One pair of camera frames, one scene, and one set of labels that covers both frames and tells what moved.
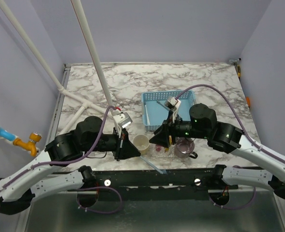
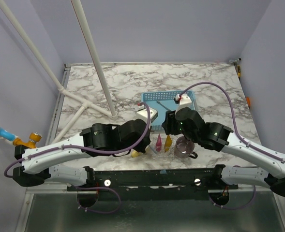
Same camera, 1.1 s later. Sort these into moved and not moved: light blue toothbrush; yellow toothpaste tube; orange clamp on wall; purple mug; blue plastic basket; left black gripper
Moved: light blue toothbrush; left black gripper
Not moved: orange clamp on wall; purple mug; yellow toothpaste tube; blue plastic basket
